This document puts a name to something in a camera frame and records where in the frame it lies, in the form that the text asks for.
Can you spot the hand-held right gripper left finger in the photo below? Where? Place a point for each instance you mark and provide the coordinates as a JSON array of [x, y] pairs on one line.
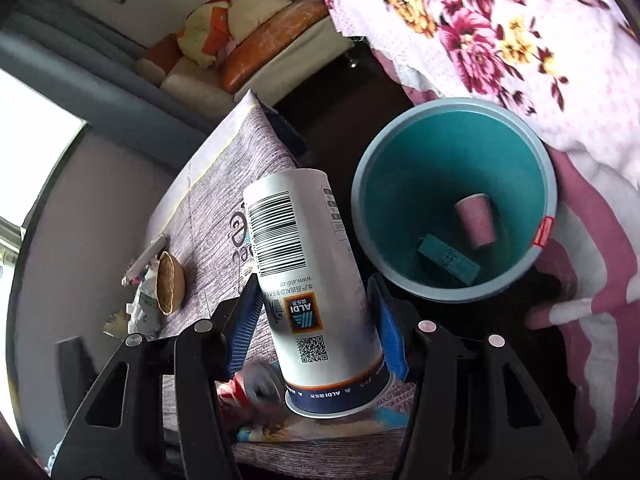
[[245, 325]]

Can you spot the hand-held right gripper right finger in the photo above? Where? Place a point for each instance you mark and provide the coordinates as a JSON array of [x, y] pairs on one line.
[[387, 330]]

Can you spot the white paper cup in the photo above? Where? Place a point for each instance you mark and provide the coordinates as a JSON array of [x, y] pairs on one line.
[[310, 270]]

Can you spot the teal plastic trash bin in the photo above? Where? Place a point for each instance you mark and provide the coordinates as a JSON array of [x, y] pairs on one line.
[[425, 170]]

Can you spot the red and blue snack wrapper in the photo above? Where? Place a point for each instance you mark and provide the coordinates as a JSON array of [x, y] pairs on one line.
[[250, 390]]

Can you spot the brown curved peel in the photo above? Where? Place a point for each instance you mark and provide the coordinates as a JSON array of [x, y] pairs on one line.
[[170, 285]]

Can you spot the small teal box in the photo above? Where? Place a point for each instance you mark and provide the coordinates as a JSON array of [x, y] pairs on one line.
[[445, 257]]

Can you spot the crumpled white paper scraps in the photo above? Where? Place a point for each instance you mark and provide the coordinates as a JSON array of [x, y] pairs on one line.
[[142, 310]]

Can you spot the pink paper cup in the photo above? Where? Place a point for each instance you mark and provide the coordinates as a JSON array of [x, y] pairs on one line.
[[475, 220]]

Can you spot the bright window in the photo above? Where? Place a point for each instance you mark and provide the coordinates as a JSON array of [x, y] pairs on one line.
[[35, 150]]

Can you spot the beige sofa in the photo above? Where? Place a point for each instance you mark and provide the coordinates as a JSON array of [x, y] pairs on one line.
[[300, 55]]

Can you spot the long orange cushion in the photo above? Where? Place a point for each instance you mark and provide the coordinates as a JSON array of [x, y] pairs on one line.
[[270, 40]]

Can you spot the orange and white patchwork cushion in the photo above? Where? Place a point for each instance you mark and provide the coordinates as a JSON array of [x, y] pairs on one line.
[[202, 35]]

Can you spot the floral pink blanket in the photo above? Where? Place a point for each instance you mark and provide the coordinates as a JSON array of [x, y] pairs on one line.
[[500, 35]]

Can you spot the cream cushion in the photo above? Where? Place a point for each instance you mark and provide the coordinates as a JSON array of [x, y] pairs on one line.
[[257, 7]]

